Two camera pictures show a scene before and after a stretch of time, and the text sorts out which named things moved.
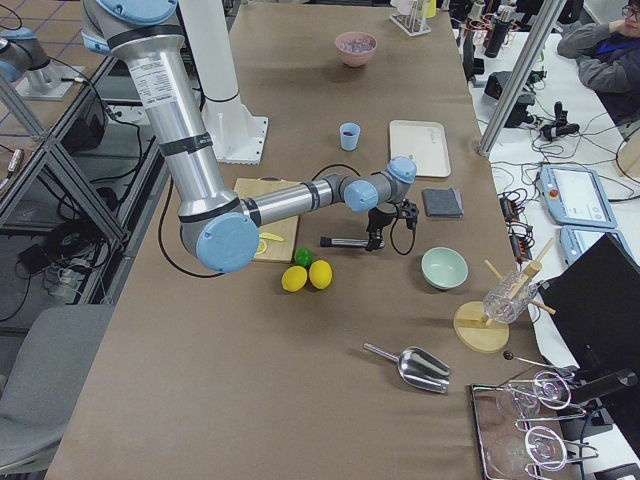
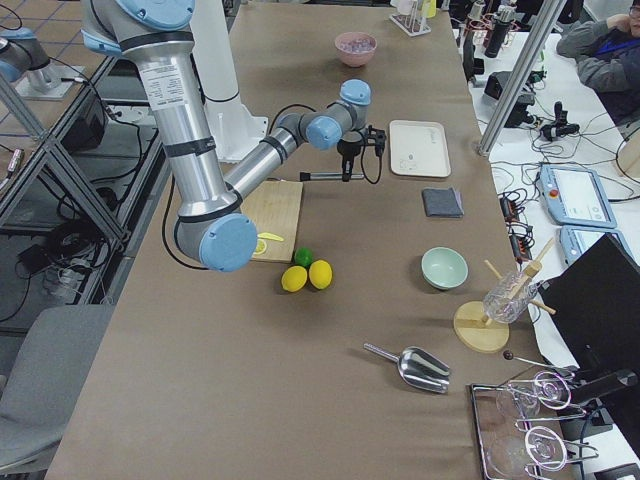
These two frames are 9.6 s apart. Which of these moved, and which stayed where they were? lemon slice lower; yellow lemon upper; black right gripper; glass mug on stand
Moved: black right gripper
Stayed: lemon slice lower; glass mug on stand; yellow lemon upper
